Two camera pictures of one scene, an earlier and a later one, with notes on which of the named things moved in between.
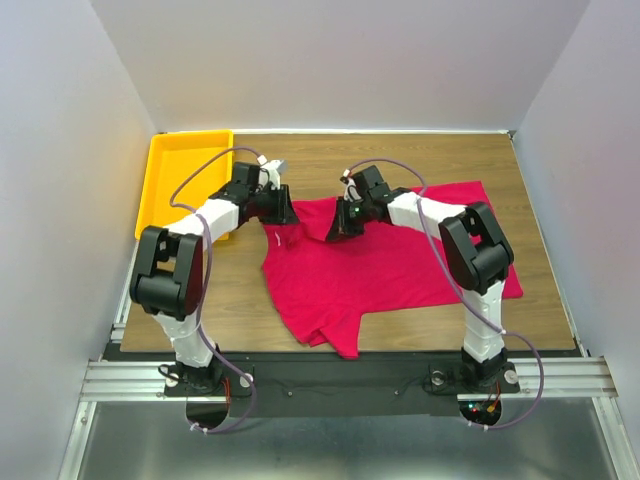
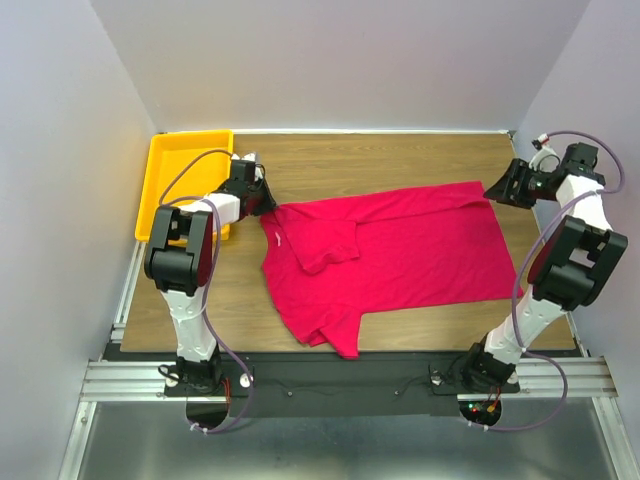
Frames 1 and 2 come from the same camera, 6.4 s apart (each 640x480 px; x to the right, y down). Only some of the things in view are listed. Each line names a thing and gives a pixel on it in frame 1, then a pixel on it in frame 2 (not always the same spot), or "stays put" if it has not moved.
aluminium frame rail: (127, 381) stays put
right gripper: (340, 225) -> (502, 191)
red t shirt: (319, 287) stays put
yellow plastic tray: (171, 157) stays put
